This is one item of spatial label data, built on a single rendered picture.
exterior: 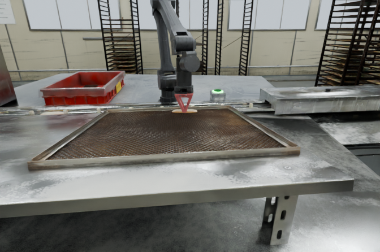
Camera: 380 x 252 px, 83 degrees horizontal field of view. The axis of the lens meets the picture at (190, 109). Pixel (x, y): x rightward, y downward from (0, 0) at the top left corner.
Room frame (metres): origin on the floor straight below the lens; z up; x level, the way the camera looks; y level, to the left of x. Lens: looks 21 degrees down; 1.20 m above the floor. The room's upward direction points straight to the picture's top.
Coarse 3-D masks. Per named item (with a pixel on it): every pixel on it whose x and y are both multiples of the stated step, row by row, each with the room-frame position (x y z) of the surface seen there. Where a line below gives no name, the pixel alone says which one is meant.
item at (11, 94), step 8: (0, 48) 1.05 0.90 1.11; (0, 56) 1.04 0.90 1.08; (0, 64) 1.02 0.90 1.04; (0, 72) 1.01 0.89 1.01; (8, 72) 1.06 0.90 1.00; (0, 80) 0.99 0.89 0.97; (8, 80) 1.05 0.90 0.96; (0, 88) 0.98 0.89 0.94; (8, 88) 1.03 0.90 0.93; (0, 96) 0.96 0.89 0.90; (8, 96) 1.01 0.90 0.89; (0, 104) 0.95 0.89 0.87; (8, 104) 1.05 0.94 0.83; (16, 104) 1.06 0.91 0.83
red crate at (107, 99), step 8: (56, 96) 1.04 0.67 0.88; (64, 96) 1.04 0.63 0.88; (80, 96) 1.05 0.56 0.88; (88, 96) 1.05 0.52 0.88; (104, 96) 1.06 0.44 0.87; (112, 96) 1.19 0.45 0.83; (48, 104) 1.04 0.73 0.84; (56, 104) 1.04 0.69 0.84; (64, 104) 1.04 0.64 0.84; (72, 104) 1.05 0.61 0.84; (80, 104) 1.05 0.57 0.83; (88, 104) 1.05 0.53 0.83
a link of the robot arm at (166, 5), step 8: (152, 0) 1.08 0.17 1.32; (160, 0) 1.07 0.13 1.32; (168, 0) 1.08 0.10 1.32; (160, 8) 1.06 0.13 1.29; (168, 8) 1.00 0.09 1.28; (168, 16) 0.94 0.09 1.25; (176, 16) 0.95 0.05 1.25; (168, 24) 0.93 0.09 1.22; (176, 24) 0.88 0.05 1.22; (176, 32) 0.84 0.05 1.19; (184, 32) 0.84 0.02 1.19; (176, 40) 0.79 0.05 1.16; (184, 40) 0.80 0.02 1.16; (192, 40) 0.81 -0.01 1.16; (176, 48) 0.79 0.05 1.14; (184, 48) 0.80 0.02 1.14; (192, 48) 0.81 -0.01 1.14
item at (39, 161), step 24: (96, 120) 0.65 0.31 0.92; (120, 120) 0.66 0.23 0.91; (144, 120) 0.65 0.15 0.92; (168, 120) 0.65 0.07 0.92; (216, 120) 0.64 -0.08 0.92; (240, 120) 0.63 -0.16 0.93; (72, 144) 0.43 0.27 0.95; (96, 144) 0.43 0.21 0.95; (144, 144) 0.43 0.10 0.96; (168, 144) 0.43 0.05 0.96; (192, 144) 0.42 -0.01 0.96; (216, 144) 0.42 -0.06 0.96; (240, 144) 0.42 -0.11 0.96; (264, 144) 0.42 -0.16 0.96; (288, 144) 0.40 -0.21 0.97
